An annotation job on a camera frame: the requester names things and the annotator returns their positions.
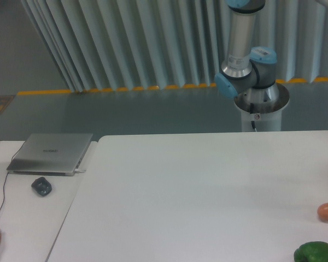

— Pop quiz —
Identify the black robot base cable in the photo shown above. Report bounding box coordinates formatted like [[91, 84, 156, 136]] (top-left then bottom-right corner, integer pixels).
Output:
[[249, 102, 258, 133]]

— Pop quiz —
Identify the silver closed laptop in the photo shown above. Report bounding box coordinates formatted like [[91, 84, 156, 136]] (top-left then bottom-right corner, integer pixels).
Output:
[[7, 133, 92, 176]]

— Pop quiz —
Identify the white folding partition screen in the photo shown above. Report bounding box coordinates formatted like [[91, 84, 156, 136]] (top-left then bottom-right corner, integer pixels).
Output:
[[22, 1, 328, 92]]

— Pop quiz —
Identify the white usb plug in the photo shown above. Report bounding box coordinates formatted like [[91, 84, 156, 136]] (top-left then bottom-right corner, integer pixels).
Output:
[[74, 169, 86, 174]]

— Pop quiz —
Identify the green bell pepper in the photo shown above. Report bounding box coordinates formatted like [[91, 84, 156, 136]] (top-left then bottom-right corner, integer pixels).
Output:
[[294, 241, 328, 262]]

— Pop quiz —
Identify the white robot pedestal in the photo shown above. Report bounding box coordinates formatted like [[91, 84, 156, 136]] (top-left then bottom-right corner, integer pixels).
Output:
[[234, 83, 290, 132]]

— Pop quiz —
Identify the black mouse cable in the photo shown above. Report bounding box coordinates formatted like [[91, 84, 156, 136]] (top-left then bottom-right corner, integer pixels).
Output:
[[0, 140, 27, 229]]

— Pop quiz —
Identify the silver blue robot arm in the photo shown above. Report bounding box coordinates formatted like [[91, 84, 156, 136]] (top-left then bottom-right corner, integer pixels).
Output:
[[215, 1, 328, 98]]

